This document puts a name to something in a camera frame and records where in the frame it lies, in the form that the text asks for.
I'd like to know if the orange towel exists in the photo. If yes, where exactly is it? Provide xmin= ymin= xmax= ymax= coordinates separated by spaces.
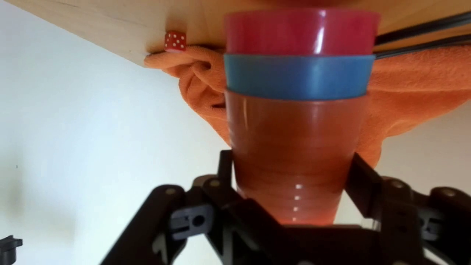
xmin=142 ymin=43 xmax=471 ymax=169

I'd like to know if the red die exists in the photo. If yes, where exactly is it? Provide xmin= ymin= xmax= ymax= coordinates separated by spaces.
xmin=163 ymin=29 xmax=188 ymax=52

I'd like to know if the thin black cable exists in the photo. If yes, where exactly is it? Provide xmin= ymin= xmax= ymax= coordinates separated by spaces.
xmin=372 ymin=10 xmax=471 ymax=60

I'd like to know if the blue plastic cup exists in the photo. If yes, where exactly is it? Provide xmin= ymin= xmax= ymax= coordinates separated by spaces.
xmin=222 ymin=51 xmax=376 ymax=102

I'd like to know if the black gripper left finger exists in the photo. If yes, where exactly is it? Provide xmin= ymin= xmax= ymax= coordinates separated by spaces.
xmin=100 ymin=148 xmax=284 ymax=265

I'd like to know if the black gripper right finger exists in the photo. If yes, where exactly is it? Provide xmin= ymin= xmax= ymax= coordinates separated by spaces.
xmin=344 ymin=151 xmax=471 ymax=265

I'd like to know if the small black object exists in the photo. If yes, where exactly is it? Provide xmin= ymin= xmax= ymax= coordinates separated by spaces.
xmin=0 ymin=233 xmax=23 ymax=265

